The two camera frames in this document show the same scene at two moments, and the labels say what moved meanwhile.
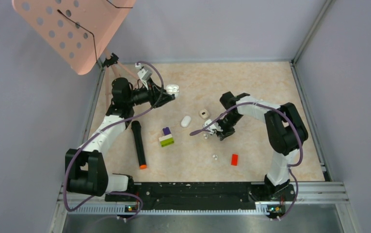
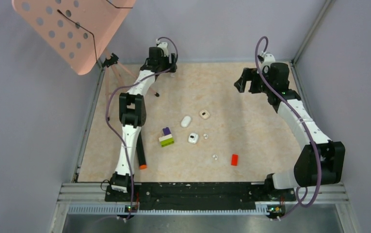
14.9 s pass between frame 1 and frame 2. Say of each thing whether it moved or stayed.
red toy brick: stayed
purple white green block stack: stayed
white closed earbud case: stayed
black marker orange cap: stayed
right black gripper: moved
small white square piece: stayed
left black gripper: moved
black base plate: stayed
